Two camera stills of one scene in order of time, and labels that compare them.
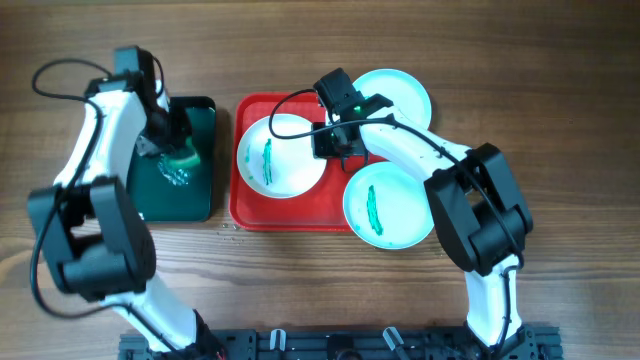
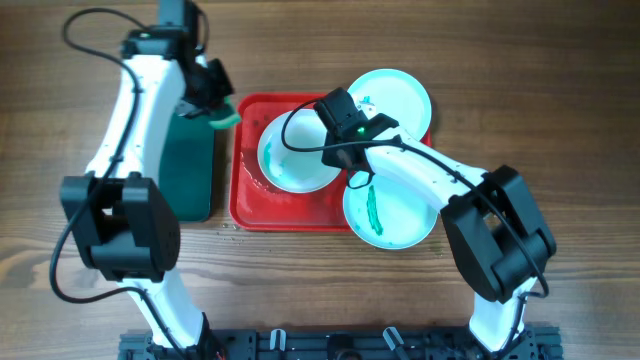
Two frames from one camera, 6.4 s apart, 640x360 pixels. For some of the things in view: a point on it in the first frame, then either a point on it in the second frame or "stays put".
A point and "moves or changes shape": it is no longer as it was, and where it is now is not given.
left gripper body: (165, 132) -> (203, 88)
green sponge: (186, 163) -> (231, 118)
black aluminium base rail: (350, 344) stays put
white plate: (279, 167) moves or changes shape
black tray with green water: (166, 194) stays put
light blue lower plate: (386, 206) stays put
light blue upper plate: (412, 103) stays put
